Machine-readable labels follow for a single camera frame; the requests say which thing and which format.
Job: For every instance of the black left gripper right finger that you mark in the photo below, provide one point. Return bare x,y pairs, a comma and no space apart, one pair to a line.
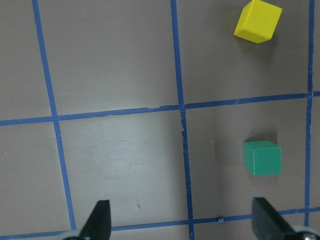
267,223

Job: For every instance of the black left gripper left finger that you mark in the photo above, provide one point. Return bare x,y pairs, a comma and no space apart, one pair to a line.
98,225

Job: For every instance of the green wooden block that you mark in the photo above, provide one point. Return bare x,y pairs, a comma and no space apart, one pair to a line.
262,158

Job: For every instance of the yellow wooden block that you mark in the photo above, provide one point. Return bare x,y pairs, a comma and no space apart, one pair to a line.
258,21

